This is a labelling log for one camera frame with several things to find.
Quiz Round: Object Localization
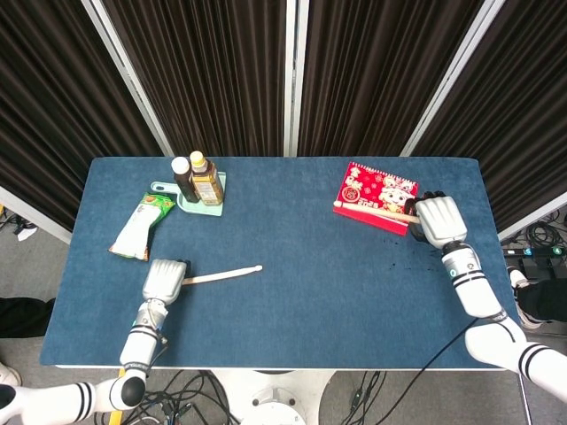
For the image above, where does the white partition frame post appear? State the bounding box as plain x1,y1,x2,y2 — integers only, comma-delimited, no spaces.
400,0,493,157
81,0,175,157
283,0,310,158

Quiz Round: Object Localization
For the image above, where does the pale wooden drumstick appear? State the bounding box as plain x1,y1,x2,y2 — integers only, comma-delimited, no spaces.
182,264,264,285
334,201,421,222

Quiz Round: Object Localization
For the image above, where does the green white snack bag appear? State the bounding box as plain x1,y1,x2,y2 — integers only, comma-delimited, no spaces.
108,191,177,262

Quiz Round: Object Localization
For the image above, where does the dark brown pleated curtain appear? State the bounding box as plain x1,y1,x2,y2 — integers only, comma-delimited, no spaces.
102,0,289,157
0,0,163,231
411,0,567,234
297,0,484,157

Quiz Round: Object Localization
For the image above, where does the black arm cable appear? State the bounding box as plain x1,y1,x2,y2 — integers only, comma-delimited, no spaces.
398,316,482,377

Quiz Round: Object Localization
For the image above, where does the blue fabric tablecloth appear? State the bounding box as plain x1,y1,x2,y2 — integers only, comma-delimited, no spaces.
39,155,524,369

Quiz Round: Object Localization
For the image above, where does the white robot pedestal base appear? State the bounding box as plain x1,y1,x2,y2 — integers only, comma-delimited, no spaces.
207,368,338,425

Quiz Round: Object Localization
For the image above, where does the black coiled cable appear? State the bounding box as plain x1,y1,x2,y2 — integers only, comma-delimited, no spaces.
526,212,567,249

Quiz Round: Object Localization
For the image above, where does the red 2025 desk calendar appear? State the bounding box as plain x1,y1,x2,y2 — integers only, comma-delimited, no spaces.
332,161,420,237

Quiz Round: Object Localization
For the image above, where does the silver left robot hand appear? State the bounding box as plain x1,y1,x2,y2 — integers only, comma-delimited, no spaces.
141,259,192,306

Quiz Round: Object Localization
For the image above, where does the light green plastic dustpan tray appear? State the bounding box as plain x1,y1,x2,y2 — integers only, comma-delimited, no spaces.
150,170,229,218

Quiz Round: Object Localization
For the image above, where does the white partition frame rail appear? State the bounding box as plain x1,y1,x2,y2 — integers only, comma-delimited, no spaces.
498,189,567,243
0,185,74,245

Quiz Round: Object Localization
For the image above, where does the black power strip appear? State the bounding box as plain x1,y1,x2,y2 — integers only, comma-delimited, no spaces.
502,246,567,259

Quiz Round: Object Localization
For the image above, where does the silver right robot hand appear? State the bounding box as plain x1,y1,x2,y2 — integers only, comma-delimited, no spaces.
406,189,470,250

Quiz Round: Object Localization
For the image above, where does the tea bottle yellow cap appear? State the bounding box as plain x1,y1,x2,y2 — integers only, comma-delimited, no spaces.
189,151,225,206

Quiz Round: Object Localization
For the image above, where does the black trouser leg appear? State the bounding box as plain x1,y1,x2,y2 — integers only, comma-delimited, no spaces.
516,279,567,323
0,297,57,338

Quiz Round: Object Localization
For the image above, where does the black floor cable bundle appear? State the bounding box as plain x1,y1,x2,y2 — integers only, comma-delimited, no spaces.
92,369,240,425
340,370,386,425

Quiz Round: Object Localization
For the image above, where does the dark drink bottle white cap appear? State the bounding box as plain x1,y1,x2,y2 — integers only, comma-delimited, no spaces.
171,156,201,205

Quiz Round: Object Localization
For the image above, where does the white sneaker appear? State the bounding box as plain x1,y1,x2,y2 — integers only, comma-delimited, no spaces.
508,268,540,329
0,362,22,387

